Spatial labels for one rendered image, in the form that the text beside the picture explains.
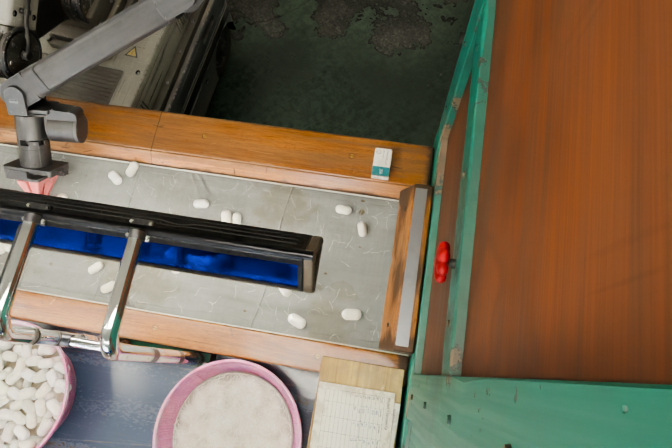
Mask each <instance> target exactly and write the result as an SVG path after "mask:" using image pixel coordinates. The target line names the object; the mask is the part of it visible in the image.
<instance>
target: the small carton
mask: <svg viewBox="0 0 672 448"><path fill-rule="evenodd" d="M392 151H393V150H391V149H384V148H375V153H374V159H373V166H372V172H371V178H374V179H381V180H388V179H389V172H390V165H391V158H392Z"/></svg>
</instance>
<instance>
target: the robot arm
mask: <svg viewBox="0 0 672 448"><path fill-rule="evenodd" d="M205 1H206V0H139V1H138V2H136V3H134V4H133V5H131V6H129V7H128V8H126V9H124V10H123V11H121V12H119V13H118V14H116V15H114V16H113V17H111V18H109V19H108V20H106V21H104V22H103V23H101V24H99V25H98V26H95V27H94V28H92V29H91V30H89V31H87V32H86V33H84V34H82V35H81V36H79V37H77V38H76V39H74V40H72V41H71V42H69V43H67V44H66V45H64V46H62V47H61V48H59V49H57V50H56V51H54V52H52V53H50V54H49V55H46V56H45V57H44V58H42V59H40V60H39V61H37V62H35V63H33V64H31V65H30V66H28V67H26V68H25V69H23V70H21V71H20V72H18V73H17V74H15V75H13V76H12V77H10V78H9V79H7V80H6V81H4V82H3V83H2V84H1V85H0V97H1V98H2V100H3V101H4V102H5V103H6V107H7V111H8V115H14V122H15V130H16V137H17V145H18V152H19V158H18V159H16V160H14V161H11V162H9V163H6V164H4V165H3V168H4V172H5V176H6V178H9V179H15V180H17V183H18V184H19V186H20V187H21V188H22V189H23V190H24V191H25V192H30V193H37V194H43V195H49V194H50V192H51V190H52V188H53V186H54V183H55V181H56V179H57V177H58V176H66V175H68V174H69V172H68V169H69V163H68V162H64V161H56V160H52V155H51V146H50V140H51V141H59V142H72V143H84V142H85V140H86V138H87V135H88V121H87V118H86V116H85V115H84V112H83V109H82V108H81V107H79V106H74V105H67V104H61V103H59V102H58V101H47V99H46V95H48V94H50V93H52V92H53V91H55V90H57V89H58V88H60V87H61V86H63V85H65V84H66V83H68V82H70V81H71V80H73V79H75V78H77V77H78V76H80V75H82V74H84V73H85V72H87V71H89V70H90V69H92V68H94V67H96V66H97V65H99V64H101V63H103V62H104V61H106V60H108V59H110V58H111V57H113V56H115V55H117V54H118V53H120V52H122V51H123V50H125V49H127V48H129V47H130V46H132V45H134V44H136V43H137V42H139V41H141V40H143V39H144V38H146V37H148V36H150V35H151V34H153V33H155V32H156V31H158V30H160V29H162V28H164V27H165V26H168V25H170V24H172V23H173V22H175V21H177V20H179V19H180V18H181V17H182V16H183V15H184V14H185V13H192V12H195V11H196V10H197V9H199V8H200V7H201V6H202V4H203V3H204V2H205Z"/></svg>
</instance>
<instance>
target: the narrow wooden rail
mask: <svg viewBox="0 0 672 448"><path fill-rule="evenodd" d="M107 307H108V305H105V304H100V303H94V302H88V301H82V300H76V299H70V298H64V297H59V296H53V295H47V294H41V293H35V292H29V291H24V290H19V292H18V295H17V298H16V301H15V304H14V307H13V309H12V313H11V318H14V319H20V320H26V321H32V322H37V323H43V324H48V325H54V326H59V327H65V328H71V329H76V330H82V331H88V332H93V333H99V334H100V332H101V327H102V324H103V320H104V317H105V313H106V310H107ZM119 337H122V338H127V339H133V340H138V341H144V342H150V343H155V344H161V345H167V346H172V347H178V348H184V349H189V350H195V351H201V352H206V353H212V354H218V355H223V356H229V357H234V358H240V359H246V360H251V361H257V362H263V363H268V364H274V365H280V366H285V367H291V368H297V369H302V370H308V371H314V372H320V366H321V360H322V356H327V357H333V358H339V359H345V360H350V361H356V362H362V363H368V364H373V365H379V366H385V367H391V368H396V369H402V370H404V379H403V387H405V386H406V382H407V374H408V365H409V357H408V356H404V355H398V354H392V353H386V352H380V351H374V350H368V349H363V348H357V347H351V346H345V345H339V344H333V343H328V342H322V341H316V340H310V339H304V338H298V337H292V336H287V335H281V334H275V333H269V332H263V331H257V330H252V329H246V328H240V327H234V326H228V325H222V324H216V323H211V322H205V321H199V320H193V319H187V318H181V317H176V316H170V315H164V314H158V313H152V312H146V311H140V310H135V309H129V308H126V312H125V316H124V319H123V323H122V326H121V330H120V335H119Z"/></svg>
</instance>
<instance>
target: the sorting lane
mask: <svg viewBox="0 0 672 448"><path fill-rule="evenodd" d="M51 155H52V160H56V161H64V162H68V163H69V169H68V172H69V174H68V175H66V176H58V177H57V179H56V181H55V183H54V186H53V188H52V190H51V192H50V194H49V195H50V196H57V195H59V194H62V193H63V194H66V195H67V197H68V198H70V199H76V200H83V201H90V202H96V203H103V204H110V205H116V206H123V207H129V208H136V209H143V210H149V211H156V212H163V213H169V214H176V215H182V216H189V217H196V218H202V219H209V220H216V221H221V212H222V211H223V210H229V211H230V212H231V220H232V221H233V214H234V213H236V212H239V213H240V214H241V224H242V225H249V226H255V227H262V228H269V229H275V230H282V231H288V232H295V233H302V234H308V235H312V236H314V235H315V236H321V237H322V238H323V247H322V253H321V259H320V265H319V270H318V275H317V281H316V287H315V291H314V293H306V292H304V291H303V292H299V291H293V290H292V293H291V295H290V296H288V297H285V296H283V295H282V293H281V292H280V290H279V289H278V288H274V287H268V286H262V285H256V284H250V283H244V282H237V281H231V280H225V279H219V278H213V277H207V276H200V275H194V274H188V273H182V272H180V273H178V274H174V273H172V272H171V271H170V270H163V269H157V268H151V267H145V266H139V265H138V269H137V273H136V276H135V280H134V283H133V287H132V290H131V294H130V298H129V301H128V305H127V308H129V309H135V310H140V311H146V312H152V313H158V314H164V315H170V316H176V317H181V318H187V319H193V320H199V321H205V322H211V323H216V324H222V325H228V326H234V327H240V328H246V329H252V330H257V331H263V332H269V333H275V334H281V335H287V336H292V337H298V338H304V339H310V340H316V341H322V342H328V343H333V344H339V345H345V346H351V347H357V348H363V349H368V350H374V351H380V352H386V353H392V354H398V355H404V356H408V357H409V355H407V354H401V353H395V352H389V351H383V350H379V349H378V347H379V340H380V333H381V325H382V318H383V311H384V304H385V297H386V290H387V284H388V277H389V271H390V265H391V260H392V251H393V244H394V237H395V229H396V221H397V213H398V206H399V200H394V199H387V198H380V197H373V196H366V195H359V194H352V193H345V192H338V191H331V190H323V189H316V188H309V187H302V186H295V185H288V184H281V183H274V182H267V181H260V180H253V179H246V178H239V177H232V176H225V175H218V174H211V173H204V172H197V171H190V170H183V169H175V168H168V167H161V166H154V165H147V164H140V163H138V164H139V168H138V170H137V172H136V173H135V175H134V176H132V177H129V176H127V175H126V169H127V168H128V166H129V164H130V163H131V162H126V161H119V160H112V159H105V158H98V157H91V156H84V155H77V154H70V153H63V152H56V151H51ZM18 158H19V152H18V146H13V145H6V144H0V188H4V189H10V190H17V191H23V192H25V191H24V190H23V189H22V188H21V187H20V186H19V184H18V183H17V180H15V179H9V178H6V176H5V172H4V168H3V165H4V164H6V163H9V162H11V161H14V160H16V159H18ZM111 171H116V172H117V173H118V175H119V176H120V177H121V178H122V183H121V184H120V185H115V184H114V183H113V182H112V181H111V179H110V178H109V177H108V174H109V172H111ZM197 199H206V200H208V201H209V206H208V207H207V208H195V207H194V206H193V202H194V201H195V200H197ZM337 205H345V206H350V207H351V209H352V211H351V213H350V214H349V215H345V214H340V213H337V212H336V206H337ZM361 221H363V222H365V223H366V229H367V235H366V236H364V237H361V236H360V235H359V233H358V227H357V225H358V223H359V222H361ZM96 262H102V263H103V269H101V270H100V271H98V272H97V273H95V274H90V273H89V272H88V268H89V267H90V266H91V265H93V264H94V263H96ZM119 265H120V262H114V261H108V260H102V259H96V258H89V257H83V256H77V255H71V254H65V253H59V252H52V251H46V250H40V249H34V248H33V251H32V254H31V257H30V259H29V262H28V265H27V268H26V271H25V274H24V277H23V280H22V283H21V286H20V289H19V290H24V291H29V292H35V293H41V294H47V295H53V296H59V297H64V298H70V299H76V300H82V301H88V302H94V303H100V304H105V305H108V303H109V300H110V296H111V293H112V291H110V292H108V293H102V292H101V290H100V289H101V286H102V285H104V284H107V283H109V282H110V281H114V282H115V279H116V275H117V272H118V268H119ZM345 309H358V310H360V311H361V318H360V319H359V320H345V319H344V318H343V317H342V312H343V310H345ZM292 313H295V314H297V315H299V316H301V317H302V318H304V319H305V320H306V326H305V327H304V328H302V329H299V328H297V327H295V326H293V325H292V324H290V323H289V322H288V316H289V315H290V314H292Z"/></svg>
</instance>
